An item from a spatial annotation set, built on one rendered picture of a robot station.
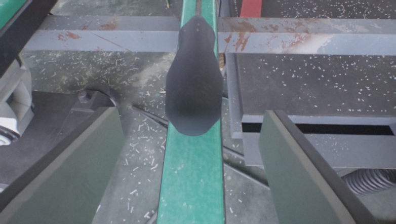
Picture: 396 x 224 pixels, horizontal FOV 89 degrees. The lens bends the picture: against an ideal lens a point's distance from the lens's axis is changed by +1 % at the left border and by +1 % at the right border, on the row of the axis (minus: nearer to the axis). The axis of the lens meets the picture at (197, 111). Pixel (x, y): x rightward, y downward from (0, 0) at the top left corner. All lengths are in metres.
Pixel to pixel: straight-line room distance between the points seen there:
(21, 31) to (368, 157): 0.63
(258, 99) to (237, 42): 0.25
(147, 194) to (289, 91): 0.76
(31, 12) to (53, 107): 0.90
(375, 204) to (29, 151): 1.53
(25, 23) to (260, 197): 0.97
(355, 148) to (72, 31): 0.57
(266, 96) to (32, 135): 1.00
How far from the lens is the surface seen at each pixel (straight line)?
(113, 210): 1.06
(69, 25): 0.32
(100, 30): 0.30
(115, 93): 1.14
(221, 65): 1.34
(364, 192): 0.72
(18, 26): 0.32
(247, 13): 0.69
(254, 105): 0.49
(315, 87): 0.58
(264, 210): 1.03
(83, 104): 1.08
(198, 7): 0.21
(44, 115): 1.20
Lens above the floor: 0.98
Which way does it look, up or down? 57 degrees down
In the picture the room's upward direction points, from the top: straight up
